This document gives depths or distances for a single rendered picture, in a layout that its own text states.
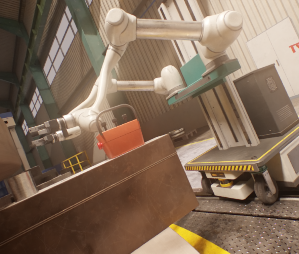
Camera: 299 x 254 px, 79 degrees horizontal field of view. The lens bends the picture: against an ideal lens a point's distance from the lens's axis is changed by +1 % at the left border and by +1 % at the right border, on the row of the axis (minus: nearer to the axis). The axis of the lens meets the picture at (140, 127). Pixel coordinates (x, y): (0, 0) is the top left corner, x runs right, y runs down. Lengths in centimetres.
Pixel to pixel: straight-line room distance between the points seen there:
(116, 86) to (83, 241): 136
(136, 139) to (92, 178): 25
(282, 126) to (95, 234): 144
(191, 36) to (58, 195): 103
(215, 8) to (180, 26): 635
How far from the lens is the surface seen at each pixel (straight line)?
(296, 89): 621
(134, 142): 83
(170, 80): 166
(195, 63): 164
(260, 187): 140
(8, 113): 607
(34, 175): 185
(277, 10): 690
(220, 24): 116
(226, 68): 129
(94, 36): 1172
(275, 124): 164
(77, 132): 166
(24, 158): 606
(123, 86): 182
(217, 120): 173
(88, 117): 104
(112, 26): 109
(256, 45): 632
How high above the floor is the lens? 74
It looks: 2 degrees up
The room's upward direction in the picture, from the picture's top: 23 degrees counter-clockwise
